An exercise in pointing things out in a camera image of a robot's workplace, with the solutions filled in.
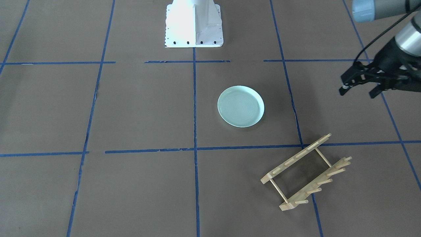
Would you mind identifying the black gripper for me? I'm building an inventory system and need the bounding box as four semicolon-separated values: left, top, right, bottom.
339;39;420;99

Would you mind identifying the light green ceramic plate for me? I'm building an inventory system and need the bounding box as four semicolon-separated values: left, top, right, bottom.
217;85;265;128

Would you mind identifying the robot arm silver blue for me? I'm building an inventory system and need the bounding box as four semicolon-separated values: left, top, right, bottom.
339;0;421;98

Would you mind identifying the wooden dish rack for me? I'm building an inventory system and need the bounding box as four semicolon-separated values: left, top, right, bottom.
260;133;352;211

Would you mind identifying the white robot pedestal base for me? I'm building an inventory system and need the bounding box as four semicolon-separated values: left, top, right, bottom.
164;0;224;48

